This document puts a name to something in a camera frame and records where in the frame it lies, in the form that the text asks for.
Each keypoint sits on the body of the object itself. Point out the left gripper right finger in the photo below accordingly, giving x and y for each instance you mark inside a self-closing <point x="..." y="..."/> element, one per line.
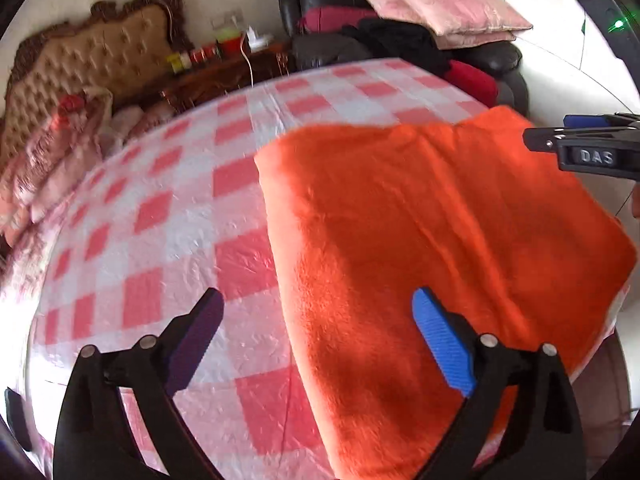
<point x="519" y="417"/>

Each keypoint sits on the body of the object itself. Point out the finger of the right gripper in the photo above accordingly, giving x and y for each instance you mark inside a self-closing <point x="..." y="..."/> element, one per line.
<point x="549" y="140"/>
<point x="617" y="120"/>

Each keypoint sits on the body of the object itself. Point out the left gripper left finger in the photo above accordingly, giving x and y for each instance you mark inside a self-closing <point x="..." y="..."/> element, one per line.
<point x="94" y="439"/>

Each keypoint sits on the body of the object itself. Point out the orange pants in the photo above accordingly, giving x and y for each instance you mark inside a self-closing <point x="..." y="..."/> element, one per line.
<point x="361" y="217"/>

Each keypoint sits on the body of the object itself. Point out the person's right hand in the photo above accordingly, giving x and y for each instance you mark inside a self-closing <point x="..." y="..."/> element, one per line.
<point x="635" y="206"/>

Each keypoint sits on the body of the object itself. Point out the red cushion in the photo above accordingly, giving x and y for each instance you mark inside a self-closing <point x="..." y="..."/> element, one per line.
<point x="473" y="82"/>

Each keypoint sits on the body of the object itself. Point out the pink satin pillow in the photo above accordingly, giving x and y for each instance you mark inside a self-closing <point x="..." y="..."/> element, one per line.
<point x="457" y="24"/>

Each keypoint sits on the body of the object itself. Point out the black clothes pile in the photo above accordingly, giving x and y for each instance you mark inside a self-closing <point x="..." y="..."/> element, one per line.
<point x="411" y="42"/>

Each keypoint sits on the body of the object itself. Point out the floral bed sheet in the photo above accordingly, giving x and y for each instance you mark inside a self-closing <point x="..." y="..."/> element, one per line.
<point x="23" y="278"/>

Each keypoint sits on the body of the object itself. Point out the red white checkered plastic sheet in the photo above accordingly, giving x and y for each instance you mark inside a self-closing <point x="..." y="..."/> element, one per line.
<point x="181" y="211"/>

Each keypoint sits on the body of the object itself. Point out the maroon cushion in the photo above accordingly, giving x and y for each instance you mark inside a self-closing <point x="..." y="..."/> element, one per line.
<point x="332" y="18"/>

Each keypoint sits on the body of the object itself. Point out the folded floral quilt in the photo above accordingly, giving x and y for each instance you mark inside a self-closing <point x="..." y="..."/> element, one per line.
<point x="47" y="145"/>

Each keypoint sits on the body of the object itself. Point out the black leather sofa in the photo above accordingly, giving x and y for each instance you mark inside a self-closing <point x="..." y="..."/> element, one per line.
<point x="331" y="32"/>

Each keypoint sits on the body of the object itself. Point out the carved wooden nightstand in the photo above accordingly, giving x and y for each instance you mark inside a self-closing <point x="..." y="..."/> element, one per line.
<point x="214" y="80"/>

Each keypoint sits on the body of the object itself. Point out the yellow jar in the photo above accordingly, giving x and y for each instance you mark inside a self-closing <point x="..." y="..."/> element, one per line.
<point x="179" y="62"/>

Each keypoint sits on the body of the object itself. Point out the tufted beige headboard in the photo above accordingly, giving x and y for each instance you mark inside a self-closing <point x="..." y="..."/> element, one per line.
<point x="123" y="48"/>

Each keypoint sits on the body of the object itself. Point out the white charger with cable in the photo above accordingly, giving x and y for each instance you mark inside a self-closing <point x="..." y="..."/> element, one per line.
<point x="252" y="42"/>

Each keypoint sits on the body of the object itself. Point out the wall power outlet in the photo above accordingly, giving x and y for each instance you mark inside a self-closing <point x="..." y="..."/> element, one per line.
<point x="233" y="18"/>

